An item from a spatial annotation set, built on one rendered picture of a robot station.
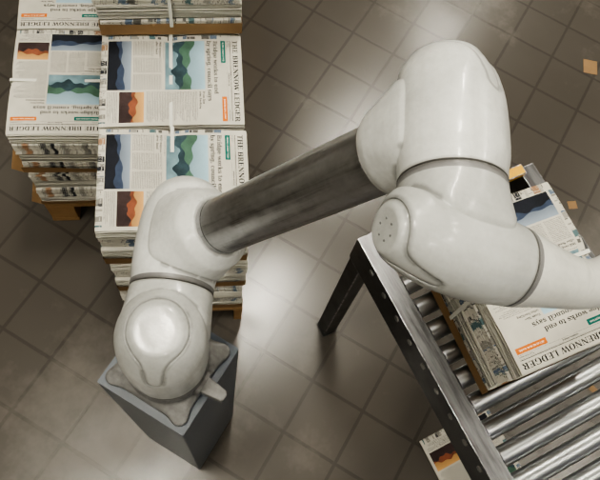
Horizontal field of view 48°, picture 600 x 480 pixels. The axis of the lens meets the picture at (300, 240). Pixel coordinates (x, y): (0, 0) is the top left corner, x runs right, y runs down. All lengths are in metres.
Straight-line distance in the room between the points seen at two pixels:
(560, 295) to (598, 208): 2.15
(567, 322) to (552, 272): 0.72
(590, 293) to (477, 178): 0.22
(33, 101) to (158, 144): 0.52
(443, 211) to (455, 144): 0.09
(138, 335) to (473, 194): 0.60
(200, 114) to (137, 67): 0.22
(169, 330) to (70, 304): 1.41
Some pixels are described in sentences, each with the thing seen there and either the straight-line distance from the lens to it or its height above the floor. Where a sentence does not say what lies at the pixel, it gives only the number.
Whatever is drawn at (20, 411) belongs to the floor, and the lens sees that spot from 2.47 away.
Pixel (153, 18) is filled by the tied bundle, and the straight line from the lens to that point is 1.92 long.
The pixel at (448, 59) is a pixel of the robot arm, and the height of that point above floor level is 1.71.
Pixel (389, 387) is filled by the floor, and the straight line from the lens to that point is 2.46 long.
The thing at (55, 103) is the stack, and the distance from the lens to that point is 2.15.
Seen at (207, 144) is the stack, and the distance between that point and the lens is 1.77.
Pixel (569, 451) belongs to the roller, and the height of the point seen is 0.80.
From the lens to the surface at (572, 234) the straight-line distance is 1.63.
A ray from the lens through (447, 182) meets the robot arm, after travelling 0.76.
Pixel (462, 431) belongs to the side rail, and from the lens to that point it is 1.67.
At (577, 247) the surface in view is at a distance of 1.63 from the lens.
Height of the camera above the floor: 2.36
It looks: 67 degrees down
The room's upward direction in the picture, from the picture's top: 16 degrees clockwise
